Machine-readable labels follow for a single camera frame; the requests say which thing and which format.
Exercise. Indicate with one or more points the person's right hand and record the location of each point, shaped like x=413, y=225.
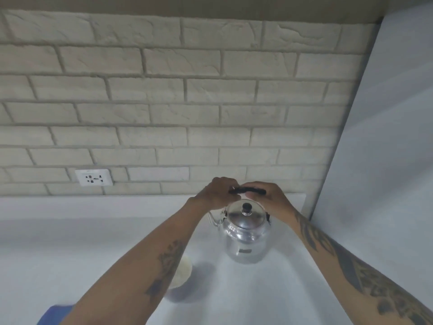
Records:
x=270, y=198

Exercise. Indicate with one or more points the person's left hand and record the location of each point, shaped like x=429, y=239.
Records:
x=213, y=195

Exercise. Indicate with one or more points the person's right fingers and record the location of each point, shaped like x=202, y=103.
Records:
x=254, y=190

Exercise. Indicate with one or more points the person's left fingers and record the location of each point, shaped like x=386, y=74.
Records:
x=227, y=186

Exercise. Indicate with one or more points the silver metal kettle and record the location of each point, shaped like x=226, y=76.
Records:
x=245, y=230

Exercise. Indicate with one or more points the person's right forearm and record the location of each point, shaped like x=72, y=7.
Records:
x=351, y=267

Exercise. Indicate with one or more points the person's left forearm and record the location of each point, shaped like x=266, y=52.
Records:
x=142, y=263

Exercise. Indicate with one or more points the white cup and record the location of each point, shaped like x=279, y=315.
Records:
x=181, y=271

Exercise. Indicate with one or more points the blue cloth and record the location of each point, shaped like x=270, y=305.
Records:
x=54, y=314

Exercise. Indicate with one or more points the white wall socket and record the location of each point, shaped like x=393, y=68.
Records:
x=92, y=178

